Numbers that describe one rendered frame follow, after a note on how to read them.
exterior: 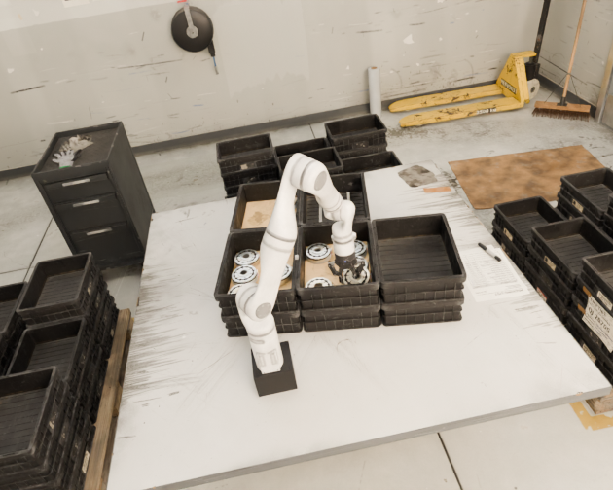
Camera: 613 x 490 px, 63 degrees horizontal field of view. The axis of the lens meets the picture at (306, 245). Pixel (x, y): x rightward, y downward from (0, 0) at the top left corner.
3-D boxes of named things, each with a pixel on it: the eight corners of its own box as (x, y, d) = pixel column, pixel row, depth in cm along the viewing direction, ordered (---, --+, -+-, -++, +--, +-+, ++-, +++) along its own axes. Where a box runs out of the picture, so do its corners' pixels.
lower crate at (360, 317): (381, 329, 188) (380, 306, 181) (303, 334, 191) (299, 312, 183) (373, 262, 220) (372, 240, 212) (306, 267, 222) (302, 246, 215)
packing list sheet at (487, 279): (535, 293, 193) (535, 292, 193) (478, 304, 192) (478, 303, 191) (495, 243, 219) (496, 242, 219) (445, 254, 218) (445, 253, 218)
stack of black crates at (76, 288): (110, 360, 268) (77, 299, 241) (54, 371, 267) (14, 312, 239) (121, 309, 300) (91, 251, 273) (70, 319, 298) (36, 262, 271)
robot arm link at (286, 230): (286, 149, 137) (257, 232, 144) (314, 161, 133) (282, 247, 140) (304, 153, 145) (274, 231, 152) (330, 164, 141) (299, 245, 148)
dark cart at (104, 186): (155, 275, 345) (107, 159, 291) (90, 289, 343) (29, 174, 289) (161, 227, 393) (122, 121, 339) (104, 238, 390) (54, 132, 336)
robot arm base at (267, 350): (284, 369, 166) (276, 333, 156) (257, 374, 166) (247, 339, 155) (281, 348, 173) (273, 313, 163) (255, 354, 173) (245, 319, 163)
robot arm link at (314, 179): (350, 194, 158) (329, 184, 162) (324, 159, 134) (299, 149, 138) (336, 219, 158) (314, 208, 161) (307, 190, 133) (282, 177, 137)
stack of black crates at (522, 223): (571, 264, 282) (580, 232, 268) (521, 275, 280) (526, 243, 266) (534, 226, 314) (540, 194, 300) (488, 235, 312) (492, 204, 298)
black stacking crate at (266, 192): (302, 248, 216) (298, 227, 209) (234, 254, 219) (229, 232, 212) (304, 198, 247) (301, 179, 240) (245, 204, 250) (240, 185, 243)
